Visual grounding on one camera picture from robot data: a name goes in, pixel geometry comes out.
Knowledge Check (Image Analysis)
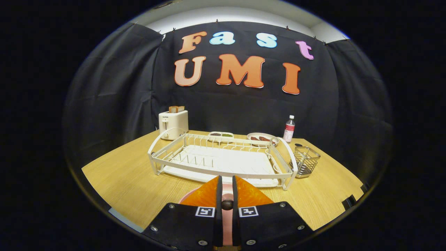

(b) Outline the clear bottle with red label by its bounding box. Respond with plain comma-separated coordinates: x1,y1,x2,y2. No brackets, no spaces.
283,115,296,143

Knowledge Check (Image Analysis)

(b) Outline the black backdrop cloth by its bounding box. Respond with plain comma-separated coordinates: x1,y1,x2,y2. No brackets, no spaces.
63,21,393,196

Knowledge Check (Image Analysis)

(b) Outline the white toaster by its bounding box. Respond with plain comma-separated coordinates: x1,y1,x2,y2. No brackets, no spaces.
159,110,189,140

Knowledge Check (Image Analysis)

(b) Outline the white wire dish rack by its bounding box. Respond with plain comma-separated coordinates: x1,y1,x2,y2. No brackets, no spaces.
147,127,299,191

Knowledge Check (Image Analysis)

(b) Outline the white drain tray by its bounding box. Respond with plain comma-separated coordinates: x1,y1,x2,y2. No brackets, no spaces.
163,145,279,188

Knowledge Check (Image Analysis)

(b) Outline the white plate with meat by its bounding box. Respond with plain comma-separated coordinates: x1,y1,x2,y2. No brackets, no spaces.
247,132,280,147

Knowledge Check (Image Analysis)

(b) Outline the small white sauce dish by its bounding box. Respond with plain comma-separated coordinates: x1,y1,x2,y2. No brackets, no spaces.
208,131,234,143

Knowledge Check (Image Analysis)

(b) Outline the metal wire basket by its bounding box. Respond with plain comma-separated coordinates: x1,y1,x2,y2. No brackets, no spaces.
289,146,321,179

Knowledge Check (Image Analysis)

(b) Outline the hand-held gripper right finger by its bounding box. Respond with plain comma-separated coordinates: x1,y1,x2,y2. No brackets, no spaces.
232,175,314,251

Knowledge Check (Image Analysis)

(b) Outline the pink plate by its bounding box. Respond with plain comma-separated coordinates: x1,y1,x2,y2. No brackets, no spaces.
178,184,241,246

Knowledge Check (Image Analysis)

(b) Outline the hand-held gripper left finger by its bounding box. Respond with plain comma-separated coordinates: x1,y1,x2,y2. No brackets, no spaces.
142,175,223,251

